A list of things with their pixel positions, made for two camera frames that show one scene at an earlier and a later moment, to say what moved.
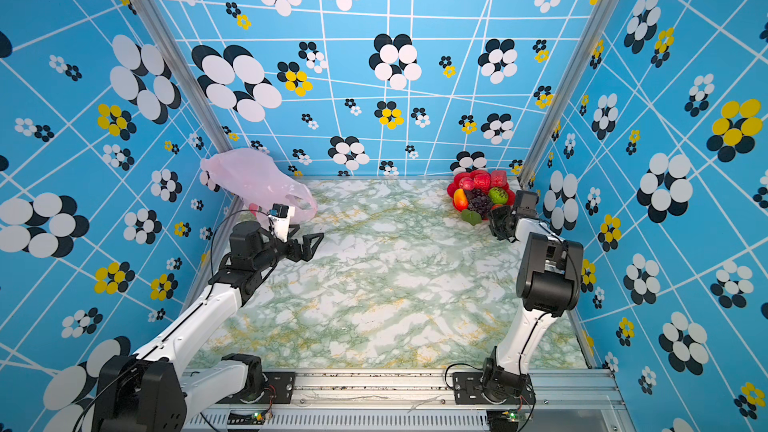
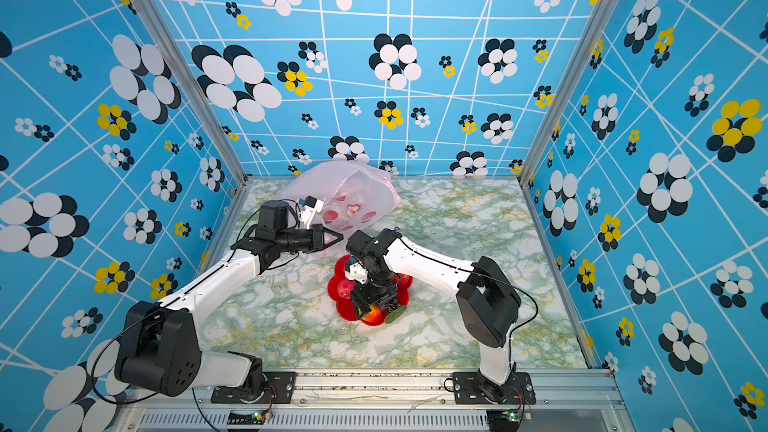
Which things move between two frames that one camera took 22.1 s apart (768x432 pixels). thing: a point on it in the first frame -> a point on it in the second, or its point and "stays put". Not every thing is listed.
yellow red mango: [460, 200] -> [375, 317]
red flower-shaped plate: [482, 180] -> [339, 289]
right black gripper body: [501, 217] -> [374, 292]
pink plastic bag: [254, 176] -> [353, 194]
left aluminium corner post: [156, 20] stays put
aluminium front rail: [563, 401] stays put
